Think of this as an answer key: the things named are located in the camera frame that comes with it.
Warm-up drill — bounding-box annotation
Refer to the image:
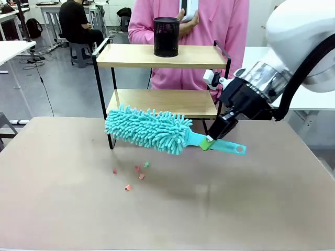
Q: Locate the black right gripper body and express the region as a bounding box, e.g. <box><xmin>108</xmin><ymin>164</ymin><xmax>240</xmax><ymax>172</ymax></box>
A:
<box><xmin>219</xmin><ymin>77</ymin><xmax>273</xmax><ymax>121</ymax></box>

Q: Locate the teal chenille duster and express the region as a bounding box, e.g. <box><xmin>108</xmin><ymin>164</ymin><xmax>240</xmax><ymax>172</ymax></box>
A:
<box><xmin>104</xmin><ymin>103</ymin><xmax>248</xmax><ymax>157</ymax></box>

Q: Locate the person's right forearm pink sleeve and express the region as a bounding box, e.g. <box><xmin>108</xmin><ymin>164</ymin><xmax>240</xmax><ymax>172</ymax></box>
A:
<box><xmin>128</xmin><ymin>15</ymin><xmax>155</xmax><ymax>45</ymax></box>

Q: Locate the person's right hand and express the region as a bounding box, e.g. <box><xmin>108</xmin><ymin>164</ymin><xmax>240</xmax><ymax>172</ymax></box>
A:
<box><xmin>175</xmin><ymin>9</ymin><xmax>200</xmax><ymax>36</ymax></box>

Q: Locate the person in pink hoodie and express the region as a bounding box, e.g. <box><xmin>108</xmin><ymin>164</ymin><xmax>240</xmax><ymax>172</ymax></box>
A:
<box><xmin>128</xmin><ymin>0</ymin><xmax>251</xmax><ymax>103</ymax></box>

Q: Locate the black mesh pen cup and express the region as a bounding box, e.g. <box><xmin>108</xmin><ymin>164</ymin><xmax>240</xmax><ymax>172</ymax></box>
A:
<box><xmin>153</xmin><ymin>17</ymin><xmax>181</xmax><ymax>58</ymax></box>

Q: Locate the grey plastic stool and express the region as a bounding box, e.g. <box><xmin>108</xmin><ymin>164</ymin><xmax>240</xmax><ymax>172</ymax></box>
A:
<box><xmin>69</xmin><ymin>41</ymin><xmax>94</xmax><ymax>69</ymax></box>

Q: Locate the seated person in black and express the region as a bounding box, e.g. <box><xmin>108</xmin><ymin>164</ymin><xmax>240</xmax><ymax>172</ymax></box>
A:
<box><xmin>59</xmin><ymin>0</ymin><xmax>105</xmax><ymax>50</ymax></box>

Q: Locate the grey background desk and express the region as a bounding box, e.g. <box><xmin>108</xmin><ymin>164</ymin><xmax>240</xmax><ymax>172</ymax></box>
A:
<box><xmin>36</xmin><ymin>1</ymin><xmax>100</xmax><ymax>47</ymax></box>

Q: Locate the black backpack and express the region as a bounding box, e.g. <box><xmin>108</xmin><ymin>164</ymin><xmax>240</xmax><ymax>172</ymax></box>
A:
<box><xmin>26</xmin><ymin>18</ymin><xmax>43</xmax><ymax>40</ymax></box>

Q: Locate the white table with metal legs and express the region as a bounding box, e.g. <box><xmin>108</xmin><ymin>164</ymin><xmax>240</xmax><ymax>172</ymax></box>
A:
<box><xmin>0</xmin><ymin>40</ymin><xmax>37</xmax><ymax>118</ymax></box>

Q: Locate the black pole stand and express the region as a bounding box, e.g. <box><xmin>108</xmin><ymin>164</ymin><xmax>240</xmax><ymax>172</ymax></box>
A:
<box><xmin>15</xmin><ymin>0</ymin><xmax>32</xmax><ymax>43</ymax></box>

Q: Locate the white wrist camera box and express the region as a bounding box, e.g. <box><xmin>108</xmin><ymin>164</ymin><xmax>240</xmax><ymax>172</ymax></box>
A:
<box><xmin>203</xmin><ymin>69</ymin><xmax>229</xmax><ymax>91</ymax></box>

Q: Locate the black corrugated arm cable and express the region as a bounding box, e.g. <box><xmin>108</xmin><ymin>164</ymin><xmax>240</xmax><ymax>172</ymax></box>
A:
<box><xmin>271</xmin><ymin>36</ymin><xmax>335</xmax><ymax>122</ymax></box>

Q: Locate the black frame wooden shelf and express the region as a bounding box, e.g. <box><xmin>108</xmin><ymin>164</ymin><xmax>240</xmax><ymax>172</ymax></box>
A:
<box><xmin>92</xmin><ymin>38</ymin><xmax>232</xmax><ymax>150</ymax></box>

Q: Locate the black floor cable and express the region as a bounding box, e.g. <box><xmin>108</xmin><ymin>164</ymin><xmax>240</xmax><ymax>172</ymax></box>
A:
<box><xmin>36</xmin><ymin>59</ymin><xmax>55</xmax><ymax>117</ymax></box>

